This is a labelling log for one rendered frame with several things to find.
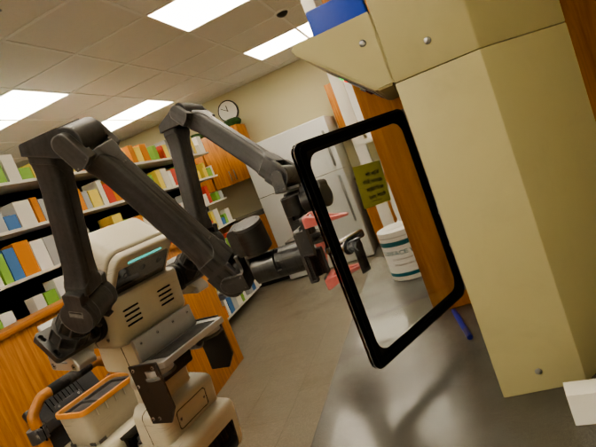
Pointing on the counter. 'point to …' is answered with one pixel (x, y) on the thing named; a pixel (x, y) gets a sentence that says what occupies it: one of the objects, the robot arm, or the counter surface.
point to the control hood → (351, 55)
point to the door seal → (341, 248)
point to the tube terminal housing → (506, 171)
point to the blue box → (333, 14)
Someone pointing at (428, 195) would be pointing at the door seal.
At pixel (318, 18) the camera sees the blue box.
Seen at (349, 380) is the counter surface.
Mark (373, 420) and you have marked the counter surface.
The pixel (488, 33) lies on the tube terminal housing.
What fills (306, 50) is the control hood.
